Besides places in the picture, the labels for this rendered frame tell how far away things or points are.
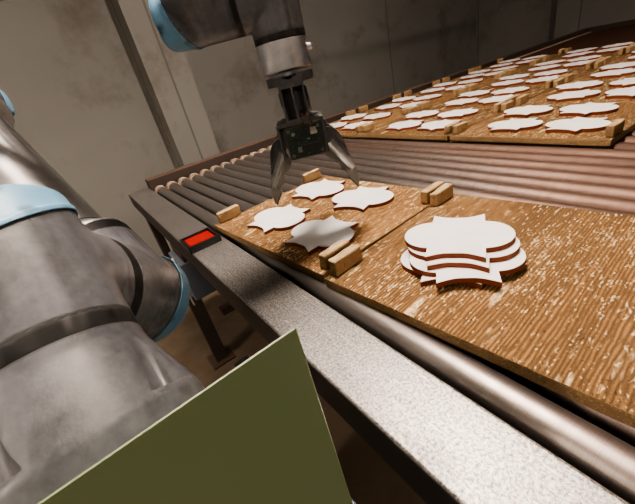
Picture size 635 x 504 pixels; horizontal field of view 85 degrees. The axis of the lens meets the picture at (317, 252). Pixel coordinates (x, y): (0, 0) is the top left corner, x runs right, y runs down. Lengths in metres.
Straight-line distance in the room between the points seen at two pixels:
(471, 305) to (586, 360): 0.12
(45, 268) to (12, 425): 0.10
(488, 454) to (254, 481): 0.22
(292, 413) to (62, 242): 0.22
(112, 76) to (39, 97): 0.47
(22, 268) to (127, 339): 0.08
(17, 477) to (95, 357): 0.07
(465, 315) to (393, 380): 0.11
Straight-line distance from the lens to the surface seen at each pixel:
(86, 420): 0.25
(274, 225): 0.74
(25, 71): 3.02
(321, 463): 0.22
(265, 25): 0.56
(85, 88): 3.03
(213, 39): 0.58
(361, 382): 0.40
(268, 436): 0.18
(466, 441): 0.36
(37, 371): 0.28
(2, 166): 0.56
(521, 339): 0.42
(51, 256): 0.31
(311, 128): 0.54
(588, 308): 0.47
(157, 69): 2.85
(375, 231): 0.64
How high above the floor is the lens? 1.22
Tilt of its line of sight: 28 degrees down
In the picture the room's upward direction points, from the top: 14 degrees counter-clockwise
